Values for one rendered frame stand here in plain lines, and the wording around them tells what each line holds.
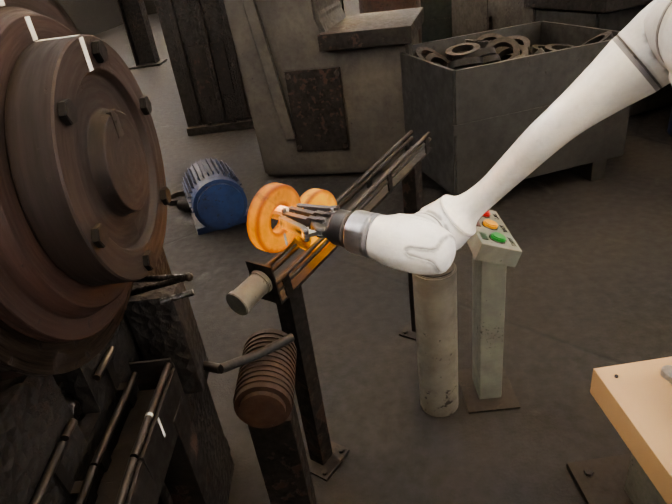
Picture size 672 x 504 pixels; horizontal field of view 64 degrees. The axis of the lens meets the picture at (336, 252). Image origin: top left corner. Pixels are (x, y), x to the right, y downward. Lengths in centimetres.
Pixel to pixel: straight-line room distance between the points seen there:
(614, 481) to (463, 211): 88
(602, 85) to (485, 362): 103
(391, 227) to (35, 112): 64
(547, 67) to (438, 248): 202
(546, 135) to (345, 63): 244
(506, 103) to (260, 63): 147
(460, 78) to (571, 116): 178
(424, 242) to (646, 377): 61
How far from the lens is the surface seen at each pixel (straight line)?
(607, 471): 169
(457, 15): 519
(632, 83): 89
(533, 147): 94
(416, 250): 98
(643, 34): 89
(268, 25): 337
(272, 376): 118
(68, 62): 62
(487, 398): 182
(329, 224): 108
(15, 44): 64
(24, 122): 58
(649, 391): 133
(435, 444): 170
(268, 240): 118
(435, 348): 157
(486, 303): 157
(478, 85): 271
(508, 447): 171
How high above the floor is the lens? 130
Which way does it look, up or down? 30 degrees down
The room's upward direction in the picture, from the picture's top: 8 degrees counter-clockwise
